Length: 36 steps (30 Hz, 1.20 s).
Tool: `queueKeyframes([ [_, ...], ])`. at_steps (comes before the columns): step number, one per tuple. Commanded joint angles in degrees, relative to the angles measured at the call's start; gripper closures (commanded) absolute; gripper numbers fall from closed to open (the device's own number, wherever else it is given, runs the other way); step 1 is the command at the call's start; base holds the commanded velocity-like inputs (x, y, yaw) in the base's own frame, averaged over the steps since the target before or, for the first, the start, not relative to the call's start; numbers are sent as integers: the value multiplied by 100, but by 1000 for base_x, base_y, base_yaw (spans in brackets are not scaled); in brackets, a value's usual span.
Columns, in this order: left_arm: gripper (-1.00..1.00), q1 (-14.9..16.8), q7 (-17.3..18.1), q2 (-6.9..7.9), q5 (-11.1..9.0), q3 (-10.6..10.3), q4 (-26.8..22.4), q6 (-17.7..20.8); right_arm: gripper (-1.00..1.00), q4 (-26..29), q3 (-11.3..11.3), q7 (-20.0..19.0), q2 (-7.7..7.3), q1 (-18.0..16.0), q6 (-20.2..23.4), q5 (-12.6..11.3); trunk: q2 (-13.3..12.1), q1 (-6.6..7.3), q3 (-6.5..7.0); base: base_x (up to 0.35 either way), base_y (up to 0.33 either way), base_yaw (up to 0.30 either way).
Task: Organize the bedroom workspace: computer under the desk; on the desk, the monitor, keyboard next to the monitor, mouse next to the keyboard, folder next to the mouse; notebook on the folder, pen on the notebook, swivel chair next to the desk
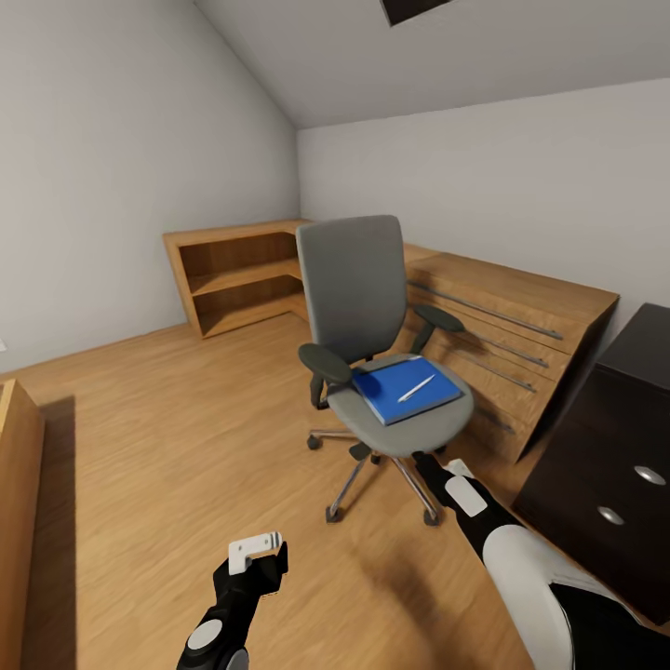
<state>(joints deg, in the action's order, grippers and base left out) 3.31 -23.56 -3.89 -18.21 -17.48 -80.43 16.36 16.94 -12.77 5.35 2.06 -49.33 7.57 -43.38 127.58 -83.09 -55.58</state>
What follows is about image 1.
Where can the folder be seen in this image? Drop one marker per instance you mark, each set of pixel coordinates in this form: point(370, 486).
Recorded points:
point(383, 387)

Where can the bed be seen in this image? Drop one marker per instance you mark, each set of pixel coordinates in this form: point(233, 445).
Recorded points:
point(22, 427)

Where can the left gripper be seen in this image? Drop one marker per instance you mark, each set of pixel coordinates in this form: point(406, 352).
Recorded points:
point(264, 576)

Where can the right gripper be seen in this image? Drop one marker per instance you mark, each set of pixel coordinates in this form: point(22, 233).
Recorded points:
point(429, 468)

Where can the swivel chair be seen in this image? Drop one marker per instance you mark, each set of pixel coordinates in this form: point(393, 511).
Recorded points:
point(354, 277)

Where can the desk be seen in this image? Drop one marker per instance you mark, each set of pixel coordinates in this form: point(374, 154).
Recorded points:
point(641, 352)

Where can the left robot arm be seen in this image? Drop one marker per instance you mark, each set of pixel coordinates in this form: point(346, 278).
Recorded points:
point(218, 641)

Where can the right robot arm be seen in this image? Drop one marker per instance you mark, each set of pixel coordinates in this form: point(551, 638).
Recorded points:
point(566, 618)

